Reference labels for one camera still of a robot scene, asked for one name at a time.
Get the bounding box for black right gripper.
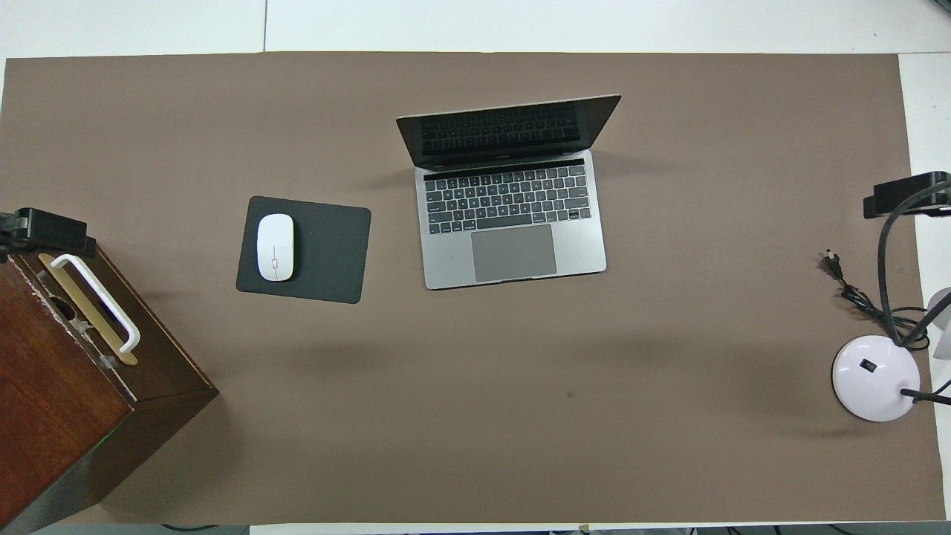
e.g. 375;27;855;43
863;171;951;220

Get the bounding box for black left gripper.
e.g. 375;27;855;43
0;207;98;262

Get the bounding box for silver laptop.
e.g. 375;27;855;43
395;94;623;291

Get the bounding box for dark brown wooden box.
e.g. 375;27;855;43
0;241;220;534

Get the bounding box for white desk lamp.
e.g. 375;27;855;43
831;286;951;423

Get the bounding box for white computer mouse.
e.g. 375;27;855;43
256;213;296;282

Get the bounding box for brown table mat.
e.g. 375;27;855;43
0;51;947;527

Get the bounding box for black mouse pad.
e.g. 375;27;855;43
236;195;372;305

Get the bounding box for grey right gripper cable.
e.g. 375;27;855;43
877;181;951;348

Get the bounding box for white box handle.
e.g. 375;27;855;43
50;253;141;354

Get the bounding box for black lamp power cable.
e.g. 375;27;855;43
823;250;931;351

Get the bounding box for brass handle plate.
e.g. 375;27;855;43
37;253;139;366

